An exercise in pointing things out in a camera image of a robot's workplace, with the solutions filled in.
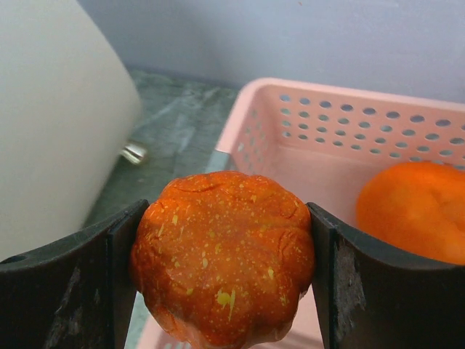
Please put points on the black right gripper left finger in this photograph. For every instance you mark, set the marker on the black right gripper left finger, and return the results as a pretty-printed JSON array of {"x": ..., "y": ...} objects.
[{"x": 74, "y": 292}]

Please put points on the fake red orange tomato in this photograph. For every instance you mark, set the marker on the fake red orange tomato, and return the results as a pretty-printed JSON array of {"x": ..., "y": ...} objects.
[{"x": 222, "y": 259}]

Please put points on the round pastel mini drawer cabinet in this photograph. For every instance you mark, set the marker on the round pastel mini drawer cabinet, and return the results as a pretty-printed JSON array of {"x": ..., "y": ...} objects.
[{"x": 68, "y": 106}]

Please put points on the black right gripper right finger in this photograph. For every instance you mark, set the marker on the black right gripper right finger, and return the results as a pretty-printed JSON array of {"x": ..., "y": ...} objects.
[{"x": 369, "y": 294}]

